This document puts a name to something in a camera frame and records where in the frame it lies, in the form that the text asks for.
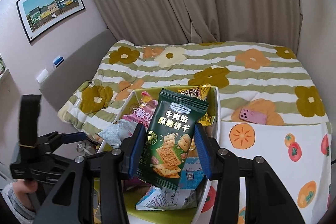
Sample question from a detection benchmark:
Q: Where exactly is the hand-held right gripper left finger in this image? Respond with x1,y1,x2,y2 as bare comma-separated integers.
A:
37,123,146,224

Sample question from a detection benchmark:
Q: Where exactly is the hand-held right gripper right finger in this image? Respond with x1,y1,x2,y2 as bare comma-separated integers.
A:
194,123,300,224

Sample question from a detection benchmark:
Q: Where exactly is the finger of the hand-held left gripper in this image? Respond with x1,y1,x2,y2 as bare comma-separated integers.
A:
43,152,79,170
35,132,87,155

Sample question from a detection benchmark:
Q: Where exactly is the pink marshmallow packet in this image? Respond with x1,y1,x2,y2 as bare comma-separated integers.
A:
123,91,159,132
126,177,153,186

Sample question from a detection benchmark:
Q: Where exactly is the dark green cracker packet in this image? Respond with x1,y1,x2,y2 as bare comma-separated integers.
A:
135,88,210,186

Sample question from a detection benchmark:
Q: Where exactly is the green and white cardboard box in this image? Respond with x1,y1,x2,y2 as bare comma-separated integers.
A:
93,85,221,224

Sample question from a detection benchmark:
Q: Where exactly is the person's left forearm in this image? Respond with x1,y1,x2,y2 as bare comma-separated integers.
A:
5,183,37,219

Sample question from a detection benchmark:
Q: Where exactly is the person's left hand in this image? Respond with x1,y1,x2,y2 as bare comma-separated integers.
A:
12,179,38,195

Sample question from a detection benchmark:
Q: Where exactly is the light blue snack packet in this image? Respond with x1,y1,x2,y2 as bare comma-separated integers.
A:
181,156,210,190

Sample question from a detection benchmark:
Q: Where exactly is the silver foil snack packet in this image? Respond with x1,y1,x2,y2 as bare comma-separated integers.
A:
98,119,137,149

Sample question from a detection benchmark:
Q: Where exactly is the gold snack packet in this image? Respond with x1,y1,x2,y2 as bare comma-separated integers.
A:
177,84,212,102
203,112,217,126

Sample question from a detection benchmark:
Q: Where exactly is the white blue snack packet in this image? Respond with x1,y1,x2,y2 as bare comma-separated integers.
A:
135,186,197,211

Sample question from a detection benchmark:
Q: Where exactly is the white persimmon print sheet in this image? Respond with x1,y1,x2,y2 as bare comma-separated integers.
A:
194,119,332,224

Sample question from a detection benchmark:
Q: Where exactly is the pink smartphone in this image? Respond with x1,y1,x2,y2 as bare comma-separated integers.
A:
239,107,267,125

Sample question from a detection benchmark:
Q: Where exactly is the small blue white object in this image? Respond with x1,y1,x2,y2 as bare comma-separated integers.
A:
52,55,65,68

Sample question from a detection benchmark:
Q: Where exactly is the grey headboard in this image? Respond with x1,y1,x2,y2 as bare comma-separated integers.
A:
39,29,121,113

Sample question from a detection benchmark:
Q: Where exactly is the green striped floral blanket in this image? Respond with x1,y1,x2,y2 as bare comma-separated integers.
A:
58,40,327,132

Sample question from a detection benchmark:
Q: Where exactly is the white wall socket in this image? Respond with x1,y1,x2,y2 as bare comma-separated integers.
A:
36,69,50,82

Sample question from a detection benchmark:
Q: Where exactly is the framed wall poster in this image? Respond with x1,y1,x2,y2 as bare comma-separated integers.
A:
16,0,87,43

